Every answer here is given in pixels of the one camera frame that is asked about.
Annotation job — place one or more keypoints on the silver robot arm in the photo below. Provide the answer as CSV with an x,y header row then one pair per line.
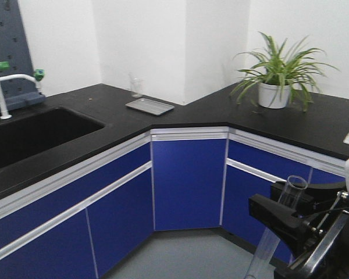
x,y
63,246

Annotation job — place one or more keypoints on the small metal tray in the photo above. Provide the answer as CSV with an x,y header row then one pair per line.
x,y
150,106

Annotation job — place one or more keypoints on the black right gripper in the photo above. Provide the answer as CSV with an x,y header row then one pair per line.
x,y
313,221

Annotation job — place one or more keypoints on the clear glass beaker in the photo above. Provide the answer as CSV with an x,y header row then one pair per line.
x,y
135,86

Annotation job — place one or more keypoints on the white lab faucet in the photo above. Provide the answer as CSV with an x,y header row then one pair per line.
x,y
5,81

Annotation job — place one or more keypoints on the black lab sink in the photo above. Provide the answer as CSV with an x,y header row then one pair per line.
x,y
26,137

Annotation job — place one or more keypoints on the green spider plant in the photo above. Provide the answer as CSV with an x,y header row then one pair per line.
x,y
296,67

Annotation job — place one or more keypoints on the blue cabinet door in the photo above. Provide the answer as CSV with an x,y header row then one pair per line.
x,y
188,182

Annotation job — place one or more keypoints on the white plant pot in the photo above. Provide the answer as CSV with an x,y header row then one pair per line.
x,y
273,96

